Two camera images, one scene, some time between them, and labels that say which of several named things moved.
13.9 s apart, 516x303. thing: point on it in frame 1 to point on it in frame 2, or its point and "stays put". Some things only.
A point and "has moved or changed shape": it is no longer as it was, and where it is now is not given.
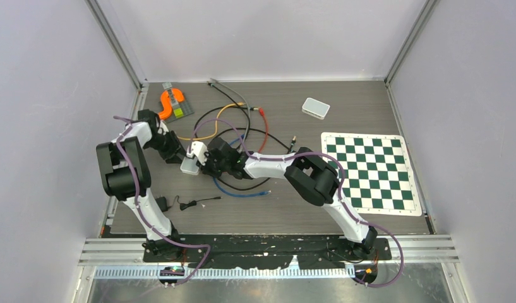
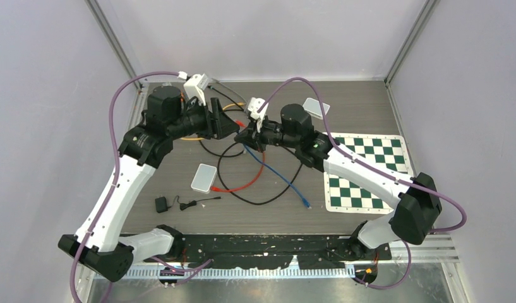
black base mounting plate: (265, 251) stays put
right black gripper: (205, 168) to (253, 137)
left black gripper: (172, 156) to (218, 125)
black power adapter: (162, 204) stays put
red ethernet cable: (262, 113) has moved or changed shape
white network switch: (189, 165) to (204, 178)
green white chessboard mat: (378, 177) stays put
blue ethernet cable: (238, 196) has moved or changed shape
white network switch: (315, 108) stays put
